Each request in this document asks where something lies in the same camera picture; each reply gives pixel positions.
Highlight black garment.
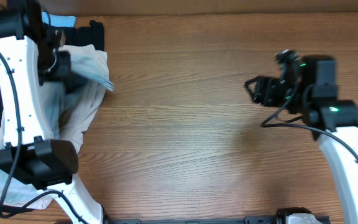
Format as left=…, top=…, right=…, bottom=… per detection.
left=0, top=20, right=104, bottom=127

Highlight light blue denim shorts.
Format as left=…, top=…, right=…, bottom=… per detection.
left=40, top=51, right=114, bottom=136

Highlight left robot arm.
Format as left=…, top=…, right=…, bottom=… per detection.
left=0, top=1, right=109, bottom=223

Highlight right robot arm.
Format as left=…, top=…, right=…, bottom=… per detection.
left=244, top=50, right=358, bottom=223

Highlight beige shorts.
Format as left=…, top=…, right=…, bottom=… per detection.
left=0, top=45, right=114, bottom=198

